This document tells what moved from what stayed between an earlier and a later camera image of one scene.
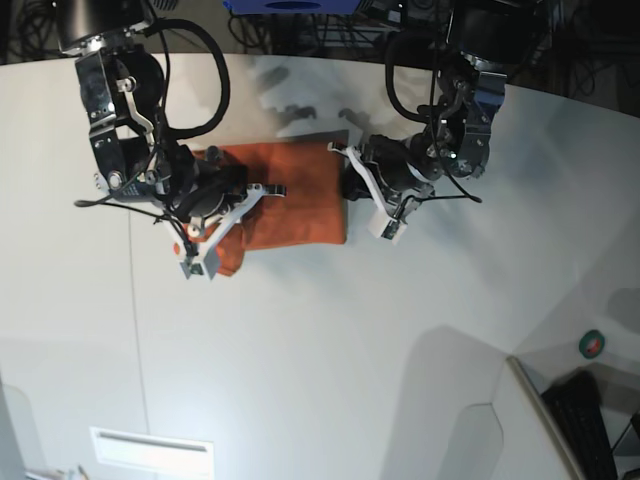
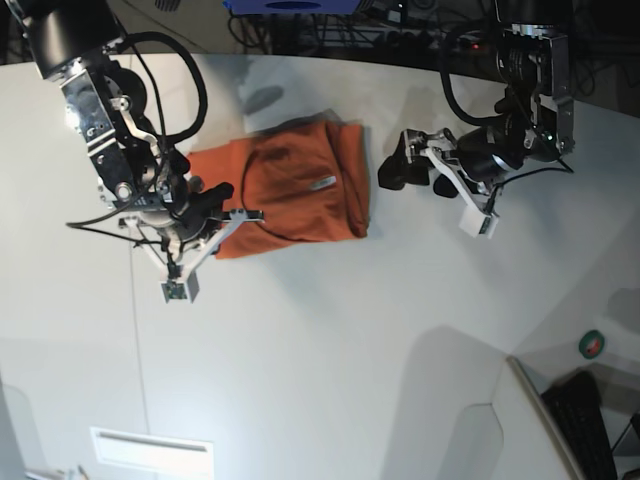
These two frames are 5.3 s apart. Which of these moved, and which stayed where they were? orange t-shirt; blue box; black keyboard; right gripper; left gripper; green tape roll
Moved: orange t-shirt; left gripper; right gripper
Stayed: green tape roll; blue box; black keyboard
